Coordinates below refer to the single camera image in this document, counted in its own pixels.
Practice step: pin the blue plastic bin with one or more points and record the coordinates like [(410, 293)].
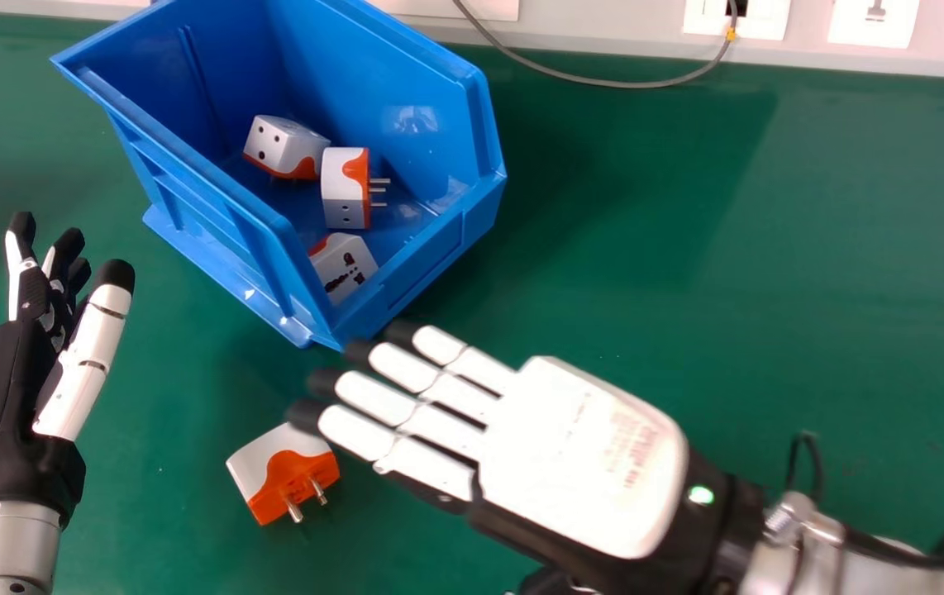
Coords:
[(274, 157)]

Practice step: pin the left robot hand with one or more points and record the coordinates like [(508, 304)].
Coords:
[(9, 413)]

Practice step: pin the white socket strip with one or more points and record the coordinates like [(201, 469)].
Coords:
[(736, 16)]

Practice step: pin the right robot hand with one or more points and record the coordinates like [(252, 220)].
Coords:
[(571, 454)]

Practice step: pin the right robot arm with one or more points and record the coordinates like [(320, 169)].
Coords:
[(852, 562)]

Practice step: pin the white-and-orange plug adapter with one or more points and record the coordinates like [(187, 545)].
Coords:
[(342, 266), (348, 188), (282, 471), (283, 147)]

